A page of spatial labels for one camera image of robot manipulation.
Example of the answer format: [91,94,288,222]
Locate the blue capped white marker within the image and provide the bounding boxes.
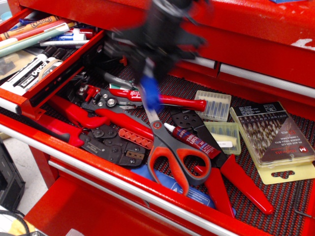
[140,58,163,112]

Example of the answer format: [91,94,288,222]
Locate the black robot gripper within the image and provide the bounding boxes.
[104,0,206,84]

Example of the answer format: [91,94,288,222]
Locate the red threadlocker tube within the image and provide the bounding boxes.
[163,123,221,159]

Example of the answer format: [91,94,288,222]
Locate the black plastic crate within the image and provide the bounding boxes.
[0,139,26,211]

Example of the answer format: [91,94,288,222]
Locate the red handled wire stripper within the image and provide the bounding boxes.
[48,83,207,141]

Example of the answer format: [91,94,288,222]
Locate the small clear bit case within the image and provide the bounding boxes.
[204,121,241,155]

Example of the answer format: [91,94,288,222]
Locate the red grey handled scissors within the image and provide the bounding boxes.
[143,102,211,196]

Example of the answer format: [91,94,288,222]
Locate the red tool chest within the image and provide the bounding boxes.
[0,0,315,236]

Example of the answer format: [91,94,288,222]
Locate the black expo marker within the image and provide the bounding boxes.
[9,48,67,95]
[1,46,57,90]

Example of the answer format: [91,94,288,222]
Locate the black ratchet crimper tool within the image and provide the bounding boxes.
[34,115,146,169]

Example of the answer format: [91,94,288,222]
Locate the orange crayons box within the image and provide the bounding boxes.
[0,16,60,41]

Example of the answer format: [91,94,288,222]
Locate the black red drawer liner mat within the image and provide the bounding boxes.
[0,48,315,236]

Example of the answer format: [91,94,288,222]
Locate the red handled crimping pliers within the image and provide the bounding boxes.
[170,107,274,218]

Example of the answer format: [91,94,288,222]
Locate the grey handled pliers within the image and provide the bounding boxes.
[94,67,138,90]

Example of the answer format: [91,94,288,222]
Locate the yellowish drill bit set box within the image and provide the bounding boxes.
[229,102,315,185]

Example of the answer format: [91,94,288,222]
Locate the open red small drawer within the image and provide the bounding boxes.
[0,7,107,121]

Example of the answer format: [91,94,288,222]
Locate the green grey long tube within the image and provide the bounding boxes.
[0,22,76,58]

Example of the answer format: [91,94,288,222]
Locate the clear drill bit case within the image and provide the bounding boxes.
[195,90,231,122]

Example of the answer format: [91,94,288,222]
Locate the black hex key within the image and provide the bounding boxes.
[293,181,312,218]

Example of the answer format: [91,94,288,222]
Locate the white blue label marker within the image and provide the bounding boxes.
[49,33,86,41]

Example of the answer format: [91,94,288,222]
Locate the red white marker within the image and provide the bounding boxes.
[69,28,96,39]

